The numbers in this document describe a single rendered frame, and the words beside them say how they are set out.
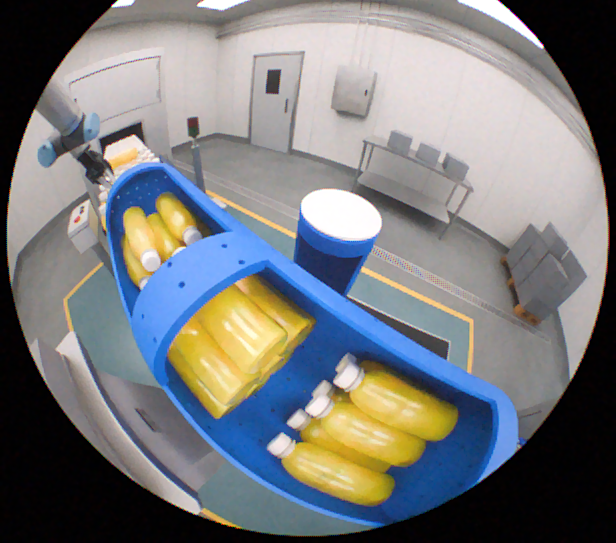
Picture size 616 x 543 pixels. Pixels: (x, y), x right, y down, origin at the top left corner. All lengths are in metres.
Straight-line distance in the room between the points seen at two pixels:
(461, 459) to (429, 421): 0.10
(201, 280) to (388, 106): 3.38
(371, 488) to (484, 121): 3.69
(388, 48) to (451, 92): 1.18
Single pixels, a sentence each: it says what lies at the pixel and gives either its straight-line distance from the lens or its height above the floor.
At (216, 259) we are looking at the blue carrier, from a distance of 0.21.
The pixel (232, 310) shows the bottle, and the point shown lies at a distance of 0.21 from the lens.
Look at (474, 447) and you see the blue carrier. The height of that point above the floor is 1.16.
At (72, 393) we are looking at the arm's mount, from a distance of 0.37.
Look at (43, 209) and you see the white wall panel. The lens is 5.06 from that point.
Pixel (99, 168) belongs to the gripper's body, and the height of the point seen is 1.23.
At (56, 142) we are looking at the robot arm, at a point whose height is 1.39.
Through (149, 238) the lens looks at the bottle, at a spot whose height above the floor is 1.14.
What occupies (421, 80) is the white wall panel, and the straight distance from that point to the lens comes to 3.46.
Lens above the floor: 1.38
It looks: 42 degrees down
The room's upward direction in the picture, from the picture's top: 10 degrees clockwise
